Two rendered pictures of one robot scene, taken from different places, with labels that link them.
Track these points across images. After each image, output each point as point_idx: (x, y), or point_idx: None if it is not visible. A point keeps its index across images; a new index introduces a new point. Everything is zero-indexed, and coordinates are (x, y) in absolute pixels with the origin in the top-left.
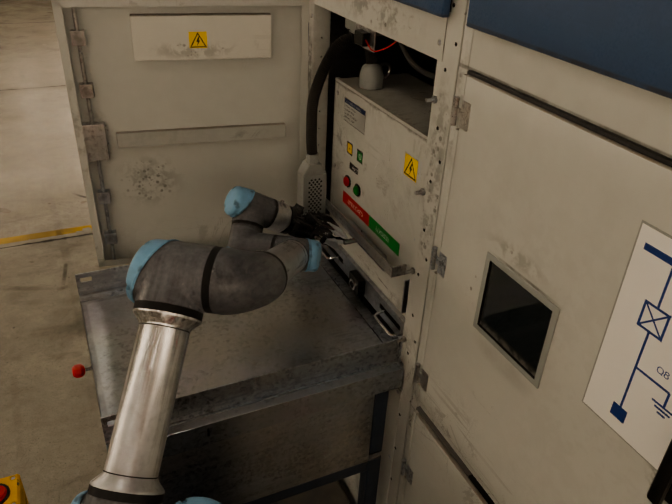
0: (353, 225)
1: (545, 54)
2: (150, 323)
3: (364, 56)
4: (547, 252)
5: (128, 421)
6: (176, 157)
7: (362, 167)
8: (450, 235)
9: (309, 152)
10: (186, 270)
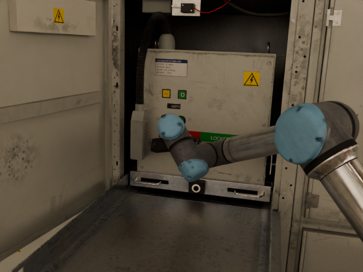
0: None
1: None
2: (353, 159)
3: (127, 41)
4: None
5: None
6: (36, 130)
7: (186, 101)
8: (331, 92)
9: (141, 102)
10: (341, 114)
